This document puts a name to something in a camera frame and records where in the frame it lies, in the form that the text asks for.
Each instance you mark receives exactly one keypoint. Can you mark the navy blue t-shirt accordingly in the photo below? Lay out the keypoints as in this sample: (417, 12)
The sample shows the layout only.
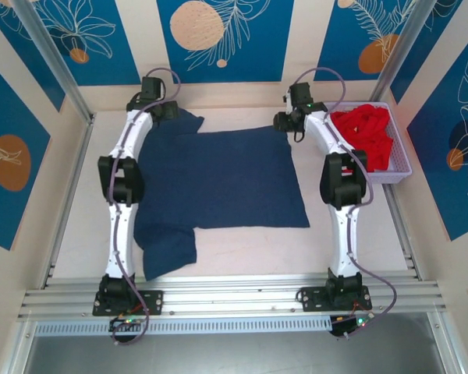
(226, 179)

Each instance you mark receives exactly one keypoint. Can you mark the lavender plastic basket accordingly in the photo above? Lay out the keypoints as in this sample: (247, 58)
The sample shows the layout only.
(399, 148)

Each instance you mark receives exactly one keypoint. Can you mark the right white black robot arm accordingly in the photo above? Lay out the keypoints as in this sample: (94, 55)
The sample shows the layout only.
(337, 257)

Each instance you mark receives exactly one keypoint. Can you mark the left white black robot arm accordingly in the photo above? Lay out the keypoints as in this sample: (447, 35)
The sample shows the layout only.
(126, 249)

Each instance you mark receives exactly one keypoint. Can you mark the red t-shirt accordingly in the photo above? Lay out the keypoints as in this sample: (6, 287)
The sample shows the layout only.
(374, 132)

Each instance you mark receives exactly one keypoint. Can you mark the blue poster with beige circle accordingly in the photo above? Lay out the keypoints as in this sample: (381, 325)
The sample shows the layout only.
(257, 58)

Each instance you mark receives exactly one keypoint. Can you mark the blue poster, small orange circle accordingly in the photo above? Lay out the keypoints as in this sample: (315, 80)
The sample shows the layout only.
(101, 58)

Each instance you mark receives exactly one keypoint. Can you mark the blue poster, fern, orange circle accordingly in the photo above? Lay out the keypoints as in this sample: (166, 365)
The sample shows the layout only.
(343, 46)

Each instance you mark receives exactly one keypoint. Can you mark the blue poster with white leaves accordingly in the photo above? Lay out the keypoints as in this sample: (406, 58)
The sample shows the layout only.
(437, 35)
(27, 50)

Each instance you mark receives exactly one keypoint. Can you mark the blue poster, large orange circle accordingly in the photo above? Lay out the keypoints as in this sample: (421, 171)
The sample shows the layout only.
(8, 117)

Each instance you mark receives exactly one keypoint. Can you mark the blue poster, dark circle, flower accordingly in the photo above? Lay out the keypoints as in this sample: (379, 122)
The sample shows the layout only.
(444, 187)

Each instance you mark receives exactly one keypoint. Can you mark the grey metal sheet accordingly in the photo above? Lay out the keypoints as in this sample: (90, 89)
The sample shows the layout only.
(234, 354)

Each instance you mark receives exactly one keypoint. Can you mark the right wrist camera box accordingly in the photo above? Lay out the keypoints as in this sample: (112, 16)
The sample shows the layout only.
(286, 97)

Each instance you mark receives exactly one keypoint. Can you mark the aluminium frame post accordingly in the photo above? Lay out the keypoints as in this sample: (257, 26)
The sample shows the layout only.
(401, 50)
(50, 50)

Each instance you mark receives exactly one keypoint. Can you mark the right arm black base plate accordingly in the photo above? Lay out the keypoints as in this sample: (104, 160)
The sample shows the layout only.
(308, 300)

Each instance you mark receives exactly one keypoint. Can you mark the wide aluminium mounting rail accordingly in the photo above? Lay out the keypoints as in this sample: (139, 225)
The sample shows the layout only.
(226, 296)

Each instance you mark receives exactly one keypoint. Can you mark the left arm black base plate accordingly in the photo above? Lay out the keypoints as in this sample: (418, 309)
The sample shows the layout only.
(152, 302)

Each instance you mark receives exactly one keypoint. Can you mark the aluminium frame leg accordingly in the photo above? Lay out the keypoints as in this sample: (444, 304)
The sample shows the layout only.
(15, 350)
(450, 350)

